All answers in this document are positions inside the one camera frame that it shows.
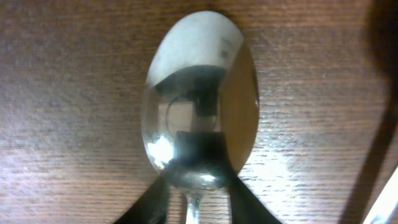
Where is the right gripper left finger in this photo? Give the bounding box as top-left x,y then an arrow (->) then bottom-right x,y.
114,177 -> 170,224

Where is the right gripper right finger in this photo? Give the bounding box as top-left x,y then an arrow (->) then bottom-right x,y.
228,177 -> 281,224

